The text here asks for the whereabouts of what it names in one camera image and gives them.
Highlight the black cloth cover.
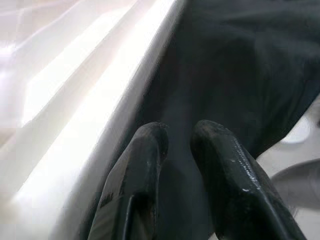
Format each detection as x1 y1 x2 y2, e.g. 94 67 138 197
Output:
134 0 320 240

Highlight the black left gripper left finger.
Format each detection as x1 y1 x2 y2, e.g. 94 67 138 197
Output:
87 121 170 240

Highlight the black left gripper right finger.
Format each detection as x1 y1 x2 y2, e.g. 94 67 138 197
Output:
190 119 310 240

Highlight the white plastic table top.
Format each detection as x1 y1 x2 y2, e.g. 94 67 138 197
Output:
0 0 187 240

